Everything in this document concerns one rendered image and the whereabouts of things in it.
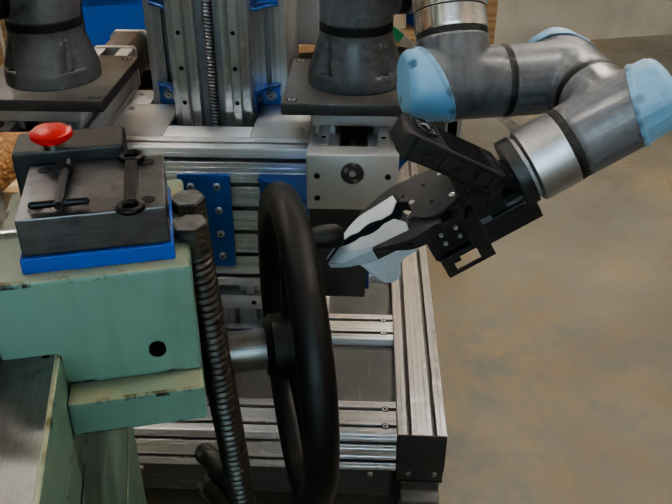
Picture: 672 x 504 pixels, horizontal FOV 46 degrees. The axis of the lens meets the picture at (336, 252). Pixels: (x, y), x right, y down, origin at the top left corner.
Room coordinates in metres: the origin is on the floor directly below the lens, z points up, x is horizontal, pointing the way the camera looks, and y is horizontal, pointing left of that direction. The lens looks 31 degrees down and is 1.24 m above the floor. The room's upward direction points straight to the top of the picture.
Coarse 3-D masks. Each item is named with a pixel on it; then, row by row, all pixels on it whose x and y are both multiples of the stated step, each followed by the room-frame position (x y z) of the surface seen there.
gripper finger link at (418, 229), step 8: (440, 216) 0.66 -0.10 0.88; (408, 224) 0.66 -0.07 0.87; (416, 224) 0.66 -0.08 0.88; (424, 224) 0.65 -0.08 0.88; (432, 224) 0.65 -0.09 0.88; (440, 224) 0.65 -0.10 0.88; (408, 232) 0.65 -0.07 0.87; (416, 232) 0.65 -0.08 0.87; (424, 232) 0.64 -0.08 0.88; (432, 232) 0.65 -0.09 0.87; (392, 240) 0.65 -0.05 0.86; (400, 240) 0.65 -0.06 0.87; (408, 240) 0.64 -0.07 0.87; (416, 240) 0.64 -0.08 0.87; (424, 240) 0.64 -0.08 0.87; (376, 248) 0.65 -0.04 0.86; (384, 248) 0.65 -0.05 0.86; (392, 248) 0.65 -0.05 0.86; (400, 248) 0.65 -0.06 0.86; (408, 248) 0.65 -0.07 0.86; (376, 256) 0.65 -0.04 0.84; (384, 256) 0.65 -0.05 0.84
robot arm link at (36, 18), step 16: (0, 0) 1.18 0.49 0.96; (16, 0) 1.19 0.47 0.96; (32, 0) 1.21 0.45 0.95; (48, 0) 1.22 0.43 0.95; (64, 0) 1.23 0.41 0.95; (0, 16) 1.19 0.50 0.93; (16, 16) 1.21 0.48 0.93; (32, 16) 1.21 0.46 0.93; (48, 16) 1.21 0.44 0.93; (64, 16) 1.23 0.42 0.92
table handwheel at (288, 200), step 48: (288, 192) 0.57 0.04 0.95; (288, 240) 0.51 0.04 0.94; (288, 288) 0.48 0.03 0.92; (240, 336) 0.55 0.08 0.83; (288, 336) 0.54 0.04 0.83; (288, 384) 0.62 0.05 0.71; (336, 384) 0.44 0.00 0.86; (288, 432) 0.57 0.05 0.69; (336, 432) 0.43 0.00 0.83; (336, 480) 0.43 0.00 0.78
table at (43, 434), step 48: (0, 192) 0.68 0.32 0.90; (0, 384) 0.40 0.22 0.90; (48, 384) 0.40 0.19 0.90; (96, 384) 0.44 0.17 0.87; (144, 384) 0.44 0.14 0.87; (192, 384) 0.44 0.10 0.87; (0, 432) 0.36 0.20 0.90; (48, 432) 0.36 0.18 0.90; (96, 432) 0.42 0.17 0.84; (0, 480) 0.32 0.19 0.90; (48, 480) 0.33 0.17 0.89
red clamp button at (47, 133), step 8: (40, 128) 0.53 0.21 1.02; (48, 128) 0.53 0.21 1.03; (56, 128) 0.53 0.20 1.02; (64, 128) 0.54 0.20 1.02; (32, 136) 0.53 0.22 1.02; (40, 136) 0.52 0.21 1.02; (48, 136) 0.52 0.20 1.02; (56, 136) 0.53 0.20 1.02; (64, 136) 0.53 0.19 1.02; (40, 144) 0.53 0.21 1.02; (48, 144) 0.53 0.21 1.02; (56, 144) 0.53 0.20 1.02
